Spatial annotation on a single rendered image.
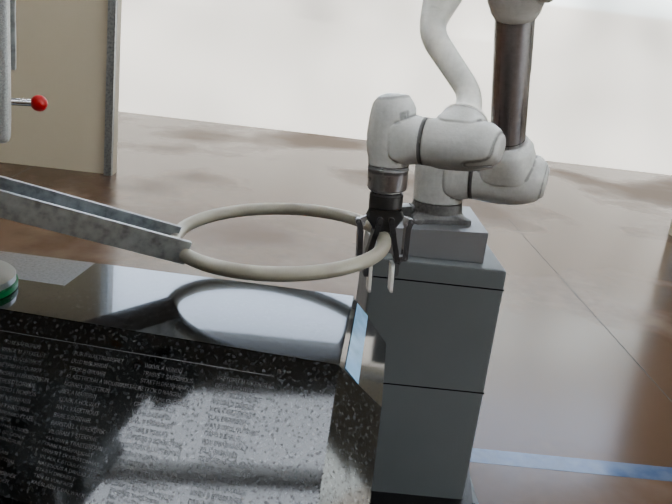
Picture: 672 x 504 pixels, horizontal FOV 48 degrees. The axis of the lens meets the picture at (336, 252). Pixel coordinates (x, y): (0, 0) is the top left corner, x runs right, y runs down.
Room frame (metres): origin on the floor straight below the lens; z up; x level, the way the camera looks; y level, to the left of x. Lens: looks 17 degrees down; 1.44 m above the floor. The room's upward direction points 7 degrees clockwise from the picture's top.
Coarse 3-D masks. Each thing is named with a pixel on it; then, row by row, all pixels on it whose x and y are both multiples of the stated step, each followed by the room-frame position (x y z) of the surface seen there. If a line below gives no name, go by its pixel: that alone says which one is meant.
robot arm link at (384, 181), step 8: (368, 168) 1.62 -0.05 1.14; (376, 168) 1.60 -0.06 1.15; (384, 168) 1.59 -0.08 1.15; (408, 168) 1.62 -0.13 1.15; (368, 176) 1.62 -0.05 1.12; (376, 176) 1.60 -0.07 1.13; (384, 176) 1.59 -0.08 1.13; (392, 176) 1.59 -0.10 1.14; (400, 176) 1.60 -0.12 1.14; (368, 184) 1.63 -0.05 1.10; (376, 184) 1.60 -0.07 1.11; (384, 184) 1.59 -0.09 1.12; (392, 184) 1.59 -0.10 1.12; (400, 184) 1.60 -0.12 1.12; (376, 192) 1.61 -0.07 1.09; (384, 192) 1.59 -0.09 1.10; (392, 192) 1.59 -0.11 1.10; (400, 192) 1.60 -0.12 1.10
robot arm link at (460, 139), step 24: (432, 0) 1.89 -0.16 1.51; (456, 0) 1.92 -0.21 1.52; (432, 24) 1.83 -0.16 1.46; (432, 48) 1.79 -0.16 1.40; (456, 72) 1.71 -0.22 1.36; (456, 96) 1.68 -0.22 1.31; (480, 96) 1.66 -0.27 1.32; (432, 120) 1.58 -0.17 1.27; (456, 120) 1.56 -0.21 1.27; (480, 120) 1.56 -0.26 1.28; (432, 144) 1.55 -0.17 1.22; (456, 144) 1.53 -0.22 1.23; (480, 144) 1.52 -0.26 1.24; (504, 144) 1.57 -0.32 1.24; (456, 168) 1.55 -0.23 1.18; (480, 168) 1.54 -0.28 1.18
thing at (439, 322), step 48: (384, 288) 2.09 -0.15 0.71; (432, 288) 2.09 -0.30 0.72; (480, 288) 2.10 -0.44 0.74; (384, 336) 2.09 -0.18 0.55; (432, 336) 2.10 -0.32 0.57; (480, 336) 2.10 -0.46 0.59; (384, 384) 2.09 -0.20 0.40; (432, 384) 2.10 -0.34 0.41; (480, 384) 2.10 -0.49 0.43; (384, 432) 2.09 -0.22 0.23; (432, 432) 2.10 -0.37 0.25; (384, 480) 2.09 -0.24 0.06; (432, 480) 2.10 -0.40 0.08
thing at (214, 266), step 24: (192, 216) 1.68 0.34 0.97; (216, 216) 1.73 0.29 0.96; (240, 216) 1.79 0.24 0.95; (312, 216) 1.82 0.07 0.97; (336, 216) 1.78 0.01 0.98; (360, 216) 1.74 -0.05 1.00; (384, 240) 1.56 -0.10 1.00; (192, 264) 1.41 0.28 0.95; (216, 264) 1.38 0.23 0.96; (240, 264) 1.37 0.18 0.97; (336, 264) 1.40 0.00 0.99; (360, 264) 1.43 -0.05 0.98
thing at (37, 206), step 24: (0, 192) 1.31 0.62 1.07; (24, 192) 1.43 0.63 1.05; (48, 192) 1.45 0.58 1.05; (0, 216) 1.31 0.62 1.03; (24, 216) 1.33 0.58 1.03; (48, 216) 1.35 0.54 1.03; (72, 216) 1.36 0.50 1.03; (96, 216) 1.38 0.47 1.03; (120, 216) 1.51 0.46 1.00; (144, 216) 1.53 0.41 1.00; (96, 240) 1.38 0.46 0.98; (120, 240) 1.40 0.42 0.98; (144, 240) 1.42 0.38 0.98; (168, 240) 1.44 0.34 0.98
